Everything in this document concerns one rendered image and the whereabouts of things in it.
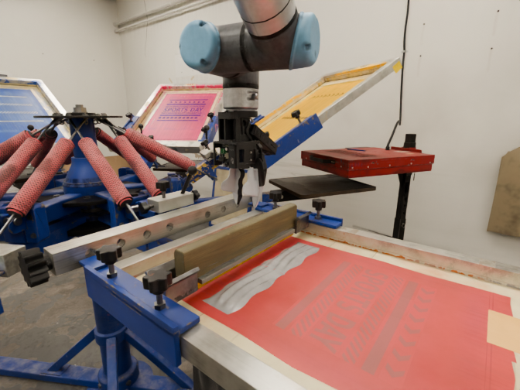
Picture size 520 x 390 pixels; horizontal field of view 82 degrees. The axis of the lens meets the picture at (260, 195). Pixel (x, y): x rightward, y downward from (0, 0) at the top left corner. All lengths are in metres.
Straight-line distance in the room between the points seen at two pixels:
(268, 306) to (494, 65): 2.23
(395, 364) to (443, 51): 2.27
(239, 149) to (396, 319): 0.43
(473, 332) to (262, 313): 0.36
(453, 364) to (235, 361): 0.32
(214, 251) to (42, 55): 4.40
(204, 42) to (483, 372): 0.63
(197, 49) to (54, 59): 4.40
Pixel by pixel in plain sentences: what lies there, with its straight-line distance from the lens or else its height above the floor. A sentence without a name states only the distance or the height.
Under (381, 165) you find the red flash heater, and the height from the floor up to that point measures 1.07.
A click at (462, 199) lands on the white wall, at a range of 2.58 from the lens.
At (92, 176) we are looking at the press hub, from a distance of 1.33.
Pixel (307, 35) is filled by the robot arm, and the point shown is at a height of 1.41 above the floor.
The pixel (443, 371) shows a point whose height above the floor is 0.95.
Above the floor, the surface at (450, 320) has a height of 0.95.
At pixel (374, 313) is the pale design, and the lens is 0.62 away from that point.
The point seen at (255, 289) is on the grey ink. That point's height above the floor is 0.96.
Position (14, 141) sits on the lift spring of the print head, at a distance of 1.35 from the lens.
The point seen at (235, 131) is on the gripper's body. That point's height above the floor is 1.27.
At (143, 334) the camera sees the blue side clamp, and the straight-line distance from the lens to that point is 0.58.
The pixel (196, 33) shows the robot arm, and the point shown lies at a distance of 0.54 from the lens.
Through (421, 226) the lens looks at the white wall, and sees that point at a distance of 2.67.
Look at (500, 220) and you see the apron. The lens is 2.55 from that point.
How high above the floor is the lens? 1.30
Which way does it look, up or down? 15 degrees down
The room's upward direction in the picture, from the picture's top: straight up
